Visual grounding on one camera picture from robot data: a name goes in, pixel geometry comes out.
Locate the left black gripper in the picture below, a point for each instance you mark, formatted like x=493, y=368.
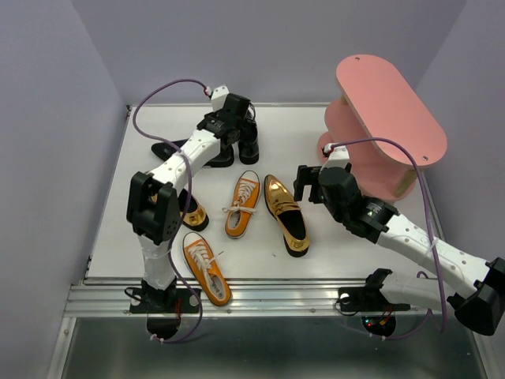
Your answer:
x=211, y=114

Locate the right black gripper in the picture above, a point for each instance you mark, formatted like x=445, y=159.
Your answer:
x=307, y=175

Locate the black loafer back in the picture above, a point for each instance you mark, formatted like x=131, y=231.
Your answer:
x=248, y=142

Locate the black loafer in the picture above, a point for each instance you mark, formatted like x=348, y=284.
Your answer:
x=248, y=142
x=224, y=159

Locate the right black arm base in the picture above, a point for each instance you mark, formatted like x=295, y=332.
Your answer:
x=368, y=298

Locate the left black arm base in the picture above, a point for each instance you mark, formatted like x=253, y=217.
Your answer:
x=173, y=300

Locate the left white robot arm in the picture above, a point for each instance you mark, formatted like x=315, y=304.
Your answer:
x=153, y=207

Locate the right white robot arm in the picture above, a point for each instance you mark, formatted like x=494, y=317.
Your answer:
x=471, y=286

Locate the pink shoe shelf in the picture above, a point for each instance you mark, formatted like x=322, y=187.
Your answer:
x=389, y=132

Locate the gold loafer right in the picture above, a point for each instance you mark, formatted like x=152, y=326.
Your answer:
x=287, y=213

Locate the gold loafer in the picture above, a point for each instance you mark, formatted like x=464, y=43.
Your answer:
x=193, y=215
x=287, y=213

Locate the orange sneaker centre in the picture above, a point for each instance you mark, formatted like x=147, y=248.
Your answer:
x=245, y=197

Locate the orange sneaker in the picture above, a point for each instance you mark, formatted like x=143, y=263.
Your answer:
x=202, y=262
x=245, y=197

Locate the gold loafer left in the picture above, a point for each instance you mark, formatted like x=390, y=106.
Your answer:
x=193, y=215

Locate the orange sneaker front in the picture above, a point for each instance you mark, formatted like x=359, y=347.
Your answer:
x=202, y=262

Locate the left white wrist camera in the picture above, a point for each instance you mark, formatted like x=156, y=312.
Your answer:
x=218, y=97

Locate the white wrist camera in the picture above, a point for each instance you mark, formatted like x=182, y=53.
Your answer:
x=218, y=97
x=335, y=156

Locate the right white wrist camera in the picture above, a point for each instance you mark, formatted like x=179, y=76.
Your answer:
x=335, y=156

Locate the aluminium mounting rail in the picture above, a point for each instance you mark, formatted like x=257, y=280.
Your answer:
x=250, y=298

